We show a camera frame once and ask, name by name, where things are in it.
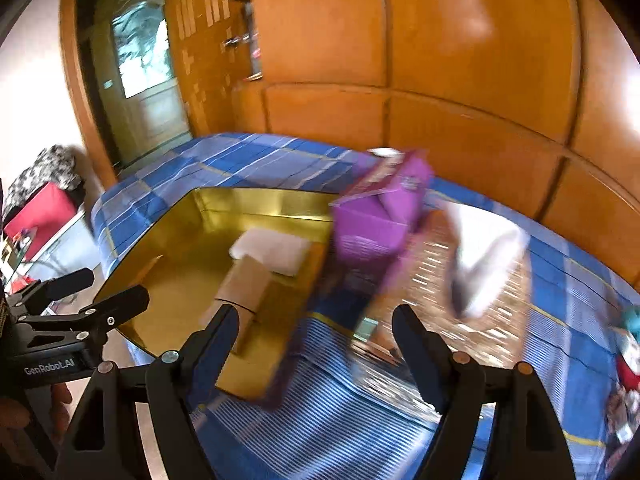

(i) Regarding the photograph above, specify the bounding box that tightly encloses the brown cardboard box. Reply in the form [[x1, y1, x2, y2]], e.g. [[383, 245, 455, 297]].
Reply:
[[200, 255, 271, 356]]

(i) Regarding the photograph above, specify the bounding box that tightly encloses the black white patterned cloth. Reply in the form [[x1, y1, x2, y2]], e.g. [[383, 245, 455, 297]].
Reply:
[[3, 145, 84, 216]]

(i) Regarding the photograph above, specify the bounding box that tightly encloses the blue plaid bedspread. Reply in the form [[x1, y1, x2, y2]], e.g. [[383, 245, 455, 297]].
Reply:
[[91, 133, 639, 479]]

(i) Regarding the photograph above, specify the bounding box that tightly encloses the ornate beaded tissue box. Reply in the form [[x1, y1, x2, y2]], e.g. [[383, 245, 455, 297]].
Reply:
[[350, 203, 532, 420]]

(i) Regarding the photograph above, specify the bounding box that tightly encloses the red bag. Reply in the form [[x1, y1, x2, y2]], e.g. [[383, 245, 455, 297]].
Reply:
[[4, 182, 78, 260]]

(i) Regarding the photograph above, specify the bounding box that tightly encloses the white folded towel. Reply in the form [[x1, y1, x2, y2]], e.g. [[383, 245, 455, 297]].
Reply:
[[229, 228, 311, 278]]

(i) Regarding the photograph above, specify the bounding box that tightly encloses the person's left hand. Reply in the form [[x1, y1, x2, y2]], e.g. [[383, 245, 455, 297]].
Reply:
[[1, 382, 73, 479]]

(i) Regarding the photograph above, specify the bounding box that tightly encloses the purple tissue box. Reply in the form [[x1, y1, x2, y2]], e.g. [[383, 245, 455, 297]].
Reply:
[[331, 151, 433, 270]]

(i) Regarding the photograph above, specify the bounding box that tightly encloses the orange wooden wardrobe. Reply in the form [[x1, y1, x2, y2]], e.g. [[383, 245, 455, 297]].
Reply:
[[166, 0, 639, 284]]

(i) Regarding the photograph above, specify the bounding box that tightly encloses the white tissue sheet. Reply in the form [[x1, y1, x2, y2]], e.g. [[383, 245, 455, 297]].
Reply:
[[444, 203, 529, 318]]

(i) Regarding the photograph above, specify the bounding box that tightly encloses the wooden glass panel door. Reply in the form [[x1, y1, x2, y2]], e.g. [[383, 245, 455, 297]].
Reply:
[[76, 0, 190, 172]]

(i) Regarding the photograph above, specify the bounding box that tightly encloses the gold rectangular tray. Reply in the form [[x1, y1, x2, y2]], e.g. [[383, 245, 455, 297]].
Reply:
[[96, 188, 334, 403]]

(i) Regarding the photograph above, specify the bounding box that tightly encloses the teal red white plush toy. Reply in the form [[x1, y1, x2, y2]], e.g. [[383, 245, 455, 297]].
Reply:
[[605, 304, 639, 476]]

